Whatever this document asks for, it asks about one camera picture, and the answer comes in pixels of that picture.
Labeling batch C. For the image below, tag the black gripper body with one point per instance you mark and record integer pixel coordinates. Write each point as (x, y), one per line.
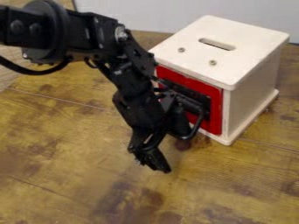
(144, 111)

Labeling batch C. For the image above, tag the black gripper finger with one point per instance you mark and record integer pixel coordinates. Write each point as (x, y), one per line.
(179, 123)
(153, 159)

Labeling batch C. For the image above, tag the red drawer front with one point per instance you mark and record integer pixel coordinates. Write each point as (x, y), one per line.
(204, 102)

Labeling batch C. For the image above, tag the black metal drawer handle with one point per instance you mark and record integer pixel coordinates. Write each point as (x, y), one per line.
(195, 113)

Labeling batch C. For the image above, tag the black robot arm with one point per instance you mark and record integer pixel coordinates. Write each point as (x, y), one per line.
(57, 36)

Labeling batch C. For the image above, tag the white wooden box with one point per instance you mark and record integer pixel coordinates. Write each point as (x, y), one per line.
(225, 60)

